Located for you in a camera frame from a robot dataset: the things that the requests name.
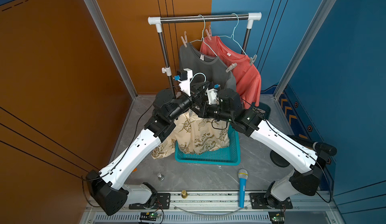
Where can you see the white wire hanger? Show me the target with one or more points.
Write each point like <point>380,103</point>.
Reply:
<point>203,38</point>

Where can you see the left green circuit board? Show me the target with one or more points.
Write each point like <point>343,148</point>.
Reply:
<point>150,217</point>

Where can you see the grey clothespin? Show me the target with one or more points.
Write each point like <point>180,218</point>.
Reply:
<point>252,60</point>

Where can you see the grey garment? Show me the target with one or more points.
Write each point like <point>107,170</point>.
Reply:
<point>212,67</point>

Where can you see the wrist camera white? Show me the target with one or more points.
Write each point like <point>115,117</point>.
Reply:
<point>184,78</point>
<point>212,94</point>

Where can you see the red t-shirt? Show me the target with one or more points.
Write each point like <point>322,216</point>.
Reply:
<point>248,78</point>

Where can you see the dark teal clothespin bin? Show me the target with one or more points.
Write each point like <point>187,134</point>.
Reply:
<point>264,109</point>

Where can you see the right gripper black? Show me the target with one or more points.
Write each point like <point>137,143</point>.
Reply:
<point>203,112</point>

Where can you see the white clothespin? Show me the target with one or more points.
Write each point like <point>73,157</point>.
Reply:
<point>231,67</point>

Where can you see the small brass weight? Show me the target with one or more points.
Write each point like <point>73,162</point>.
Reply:
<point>184,194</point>

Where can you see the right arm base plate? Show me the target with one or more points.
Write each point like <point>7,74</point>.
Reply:
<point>260,201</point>

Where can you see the pink clothespin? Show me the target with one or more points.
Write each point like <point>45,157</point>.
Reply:
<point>208,32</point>

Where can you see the light green wire hanger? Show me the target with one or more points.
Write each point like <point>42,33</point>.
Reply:
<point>232,36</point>

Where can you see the aluminium front rail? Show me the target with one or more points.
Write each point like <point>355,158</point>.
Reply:
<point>227,201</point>

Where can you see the beige clothespin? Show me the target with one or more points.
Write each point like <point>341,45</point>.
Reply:
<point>185,39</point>

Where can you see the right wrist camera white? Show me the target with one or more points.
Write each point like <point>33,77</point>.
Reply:
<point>212,94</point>

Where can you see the green circuit board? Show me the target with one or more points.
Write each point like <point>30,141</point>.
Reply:
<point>276,218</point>
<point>150,217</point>

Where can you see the blue toy microphone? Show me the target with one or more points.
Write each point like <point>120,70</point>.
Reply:
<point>243,176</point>

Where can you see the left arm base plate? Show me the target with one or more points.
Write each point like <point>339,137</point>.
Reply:
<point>162,201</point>

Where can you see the beige patterned cloth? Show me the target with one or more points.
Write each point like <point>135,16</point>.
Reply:
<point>194,135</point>

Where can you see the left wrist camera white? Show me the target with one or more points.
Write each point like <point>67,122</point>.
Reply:
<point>184,78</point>

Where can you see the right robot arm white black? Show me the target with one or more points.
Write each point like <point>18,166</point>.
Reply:
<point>308,158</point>

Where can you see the teal plastic laundry basket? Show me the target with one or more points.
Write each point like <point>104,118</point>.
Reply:
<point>230,156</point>

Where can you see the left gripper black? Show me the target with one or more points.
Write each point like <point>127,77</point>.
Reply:
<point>195,97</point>

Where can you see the right green circuit board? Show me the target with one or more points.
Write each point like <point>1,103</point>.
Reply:
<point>276,218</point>

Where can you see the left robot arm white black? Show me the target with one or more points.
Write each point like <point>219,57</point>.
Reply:
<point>107,186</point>

